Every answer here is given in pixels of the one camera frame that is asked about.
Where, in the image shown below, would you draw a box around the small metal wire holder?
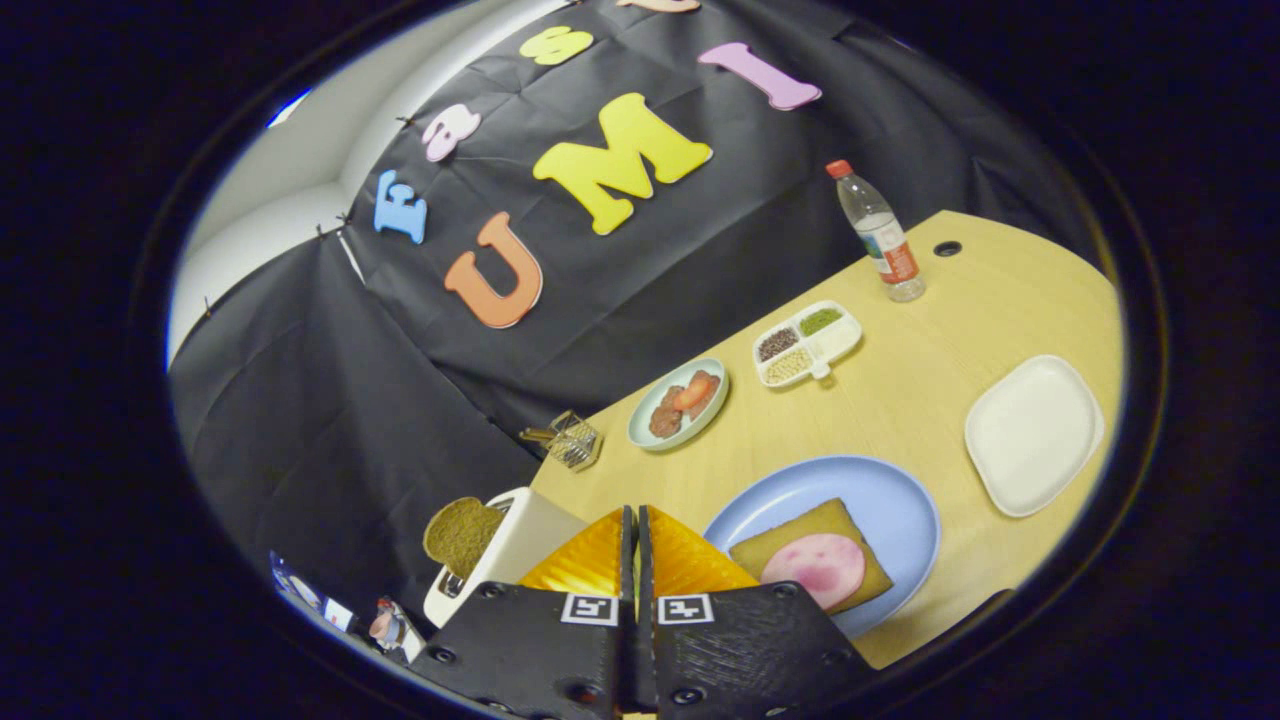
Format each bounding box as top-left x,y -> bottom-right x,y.
518,410 -> 604,473

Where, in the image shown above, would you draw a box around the white toaster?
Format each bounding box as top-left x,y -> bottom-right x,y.
423,487 -> 589,629

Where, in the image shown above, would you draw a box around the small pale green plate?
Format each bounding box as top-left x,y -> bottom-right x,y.
627,357 -> 730,453

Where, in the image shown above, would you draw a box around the pink ham slice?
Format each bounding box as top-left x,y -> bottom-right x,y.
760,532 -> 867,612

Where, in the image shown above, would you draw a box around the brown toast bread slice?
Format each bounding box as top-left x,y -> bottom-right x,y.
423,497 -> 506,581

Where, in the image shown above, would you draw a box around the round blue plate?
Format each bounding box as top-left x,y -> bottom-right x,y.
703,455 -> 942,639

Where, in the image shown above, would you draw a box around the red tomato slice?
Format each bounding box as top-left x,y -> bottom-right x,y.
672,370 -> 721,412

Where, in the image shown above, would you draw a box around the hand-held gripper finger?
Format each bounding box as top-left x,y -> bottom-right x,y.
408,505 -> 641,720
638,505 -> 881,720

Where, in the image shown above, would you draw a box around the brown meat pieces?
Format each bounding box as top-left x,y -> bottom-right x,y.
648,385 -> 687,439

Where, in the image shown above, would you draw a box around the clear bottle red cap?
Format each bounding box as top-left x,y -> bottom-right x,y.
825,159 -> 927,303

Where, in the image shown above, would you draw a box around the white square plate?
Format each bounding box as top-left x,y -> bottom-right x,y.
964,354 -> 1106,519

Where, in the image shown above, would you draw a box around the white divided grain tray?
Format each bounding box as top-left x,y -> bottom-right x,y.
752,300 -> 863,389

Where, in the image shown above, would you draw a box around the black backdrop cloth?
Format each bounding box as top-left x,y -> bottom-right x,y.
168,0 -> 1111,626

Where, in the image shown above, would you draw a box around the square brown bread slice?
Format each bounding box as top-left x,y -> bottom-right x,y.
728,497 -> 894,615

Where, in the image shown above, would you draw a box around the small colourful clutter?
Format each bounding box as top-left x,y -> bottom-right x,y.
268,548 -> 426,663

